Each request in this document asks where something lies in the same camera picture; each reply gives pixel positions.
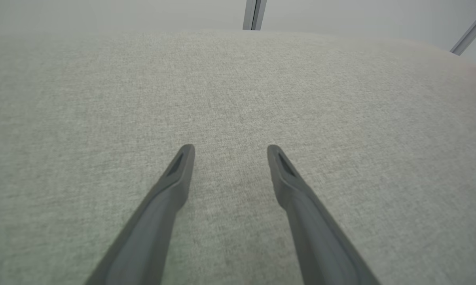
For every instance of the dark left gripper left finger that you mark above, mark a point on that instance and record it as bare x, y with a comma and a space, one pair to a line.
158, 221

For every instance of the grey fabric sofa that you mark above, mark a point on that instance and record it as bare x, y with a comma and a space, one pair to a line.
238, 99

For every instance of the grey slanted frame bar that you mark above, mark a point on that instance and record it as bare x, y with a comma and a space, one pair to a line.
473, 29

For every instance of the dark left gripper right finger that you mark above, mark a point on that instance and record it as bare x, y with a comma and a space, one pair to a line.
313, 229

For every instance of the grey vertical frame post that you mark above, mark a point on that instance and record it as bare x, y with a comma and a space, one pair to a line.
254, 14

